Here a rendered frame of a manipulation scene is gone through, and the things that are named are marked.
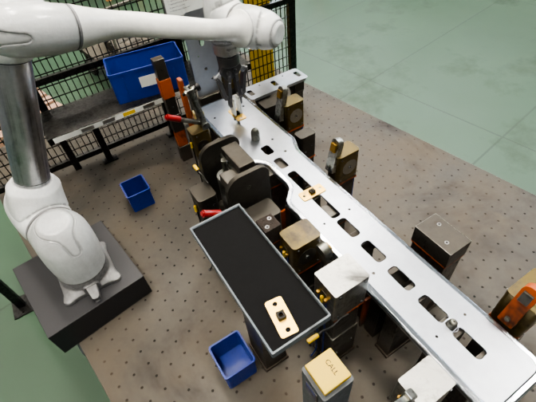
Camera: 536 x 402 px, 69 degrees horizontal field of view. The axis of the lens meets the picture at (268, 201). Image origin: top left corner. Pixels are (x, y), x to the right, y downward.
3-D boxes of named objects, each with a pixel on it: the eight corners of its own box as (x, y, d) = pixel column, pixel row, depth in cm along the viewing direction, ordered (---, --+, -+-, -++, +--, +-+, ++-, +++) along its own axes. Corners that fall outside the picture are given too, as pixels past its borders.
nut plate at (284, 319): (299, 331, 74) (299, 329, 73) (281, 340, 73) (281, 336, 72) (281, 296, 80) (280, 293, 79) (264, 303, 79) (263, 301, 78)
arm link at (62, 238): (69, 295, 118) (37, 255, 101) (41, 261, 126) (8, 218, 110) (116, 262, 126) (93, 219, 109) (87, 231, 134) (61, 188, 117)
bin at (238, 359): (259, 371, 114) (256, 360, 108) (230, 391, 111) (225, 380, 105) (241, 340, 121) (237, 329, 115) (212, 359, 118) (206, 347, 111)
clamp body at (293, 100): (310, 164, 175) (311, 96, 149) (289, 175, 171) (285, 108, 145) (301, 156, 179) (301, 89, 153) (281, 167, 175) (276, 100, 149)
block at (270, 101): (292, 151, 182) (289, 99, 161) (270, 161, 178) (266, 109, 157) (283, 143, 186) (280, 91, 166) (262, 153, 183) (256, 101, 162)
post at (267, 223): (287, 299, 130) (281, 223, 100) (274, 307, 128) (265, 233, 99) (279, 289, 133) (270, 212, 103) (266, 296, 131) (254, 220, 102)
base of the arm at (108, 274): (69, 317, 119) (62, 309, 115) (52, 266, 131) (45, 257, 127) (127, 288, 126) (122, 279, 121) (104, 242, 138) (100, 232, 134)
